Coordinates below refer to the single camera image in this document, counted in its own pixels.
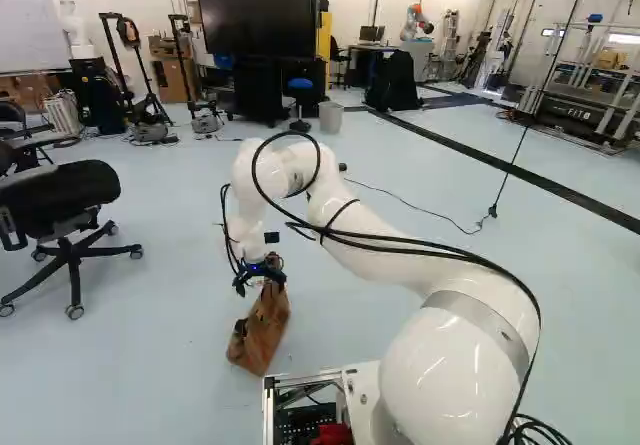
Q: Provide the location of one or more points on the thin black pole stand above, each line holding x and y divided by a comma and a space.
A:
506, 177

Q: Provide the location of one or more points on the grey waste bin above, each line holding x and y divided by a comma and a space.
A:
330, 116

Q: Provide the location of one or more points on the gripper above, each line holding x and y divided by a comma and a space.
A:
267, 274

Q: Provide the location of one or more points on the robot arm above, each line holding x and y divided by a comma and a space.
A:
440, 365

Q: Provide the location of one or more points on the black office chair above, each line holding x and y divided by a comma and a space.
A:
55, 192

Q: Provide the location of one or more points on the white robot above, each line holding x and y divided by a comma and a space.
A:
72, 20

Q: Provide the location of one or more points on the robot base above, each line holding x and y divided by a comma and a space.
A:
280, 405

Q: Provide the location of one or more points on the brown paper grocery bag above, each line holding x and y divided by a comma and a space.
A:
260, 332

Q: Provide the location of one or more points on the large black screen on stand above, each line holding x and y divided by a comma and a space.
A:
255, 7

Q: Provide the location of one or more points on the blue round stool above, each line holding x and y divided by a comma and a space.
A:
300, 85

